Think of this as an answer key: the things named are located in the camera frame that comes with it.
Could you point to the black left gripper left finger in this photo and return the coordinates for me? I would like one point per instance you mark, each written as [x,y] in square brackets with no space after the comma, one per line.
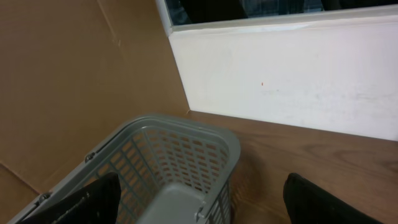
[96,203]

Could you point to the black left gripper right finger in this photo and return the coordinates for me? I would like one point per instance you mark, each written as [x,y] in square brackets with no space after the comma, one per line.
[307,203]

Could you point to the grey plastic basket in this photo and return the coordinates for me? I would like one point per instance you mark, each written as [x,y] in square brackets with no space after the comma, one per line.
[171,170]

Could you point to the brown cardboard panel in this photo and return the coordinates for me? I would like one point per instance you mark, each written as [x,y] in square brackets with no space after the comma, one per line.
[71,72]

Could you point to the dark monitor edge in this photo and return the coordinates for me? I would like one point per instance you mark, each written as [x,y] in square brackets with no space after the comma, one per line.
[184,12]

